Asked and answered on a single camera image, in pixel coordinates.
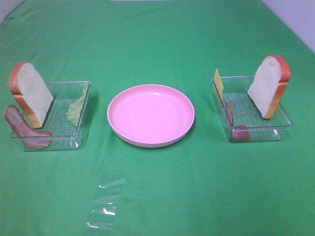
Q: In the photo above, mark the yellow cheese slice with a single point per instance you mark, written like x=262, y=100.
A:
x=218, y=83

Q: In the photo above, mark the green lettuce leaf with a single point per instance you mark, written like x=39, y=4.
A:
x=74, y=109

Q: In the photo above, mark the bacon strip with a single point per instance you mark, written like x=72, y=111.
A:
x=239, y=132
x=22, y=129

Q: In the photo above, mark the toast bread slice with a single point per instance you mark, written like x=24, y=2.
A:
x=30, y=92
x=269, y=84

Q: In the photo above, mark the pink round plate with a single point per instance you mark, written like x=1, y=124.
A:
x=151, y=116

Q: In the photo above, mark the green tablecloth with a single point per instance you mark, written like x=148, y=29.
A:
x=202, y=185

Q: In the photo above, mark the right clear plastic tray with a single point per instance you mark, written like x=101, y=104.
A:
x=245, y=111

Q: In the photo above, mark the clear plastic tray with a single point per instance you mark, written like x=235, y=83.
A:
x=245, y=111
x=65, y=136

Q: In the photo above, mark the left clear plastic tray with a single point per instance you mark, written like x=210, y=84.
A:
x=65, y=136

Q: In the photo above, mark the clear tape strip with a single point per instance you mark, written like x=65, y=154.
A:
x=103, y=209

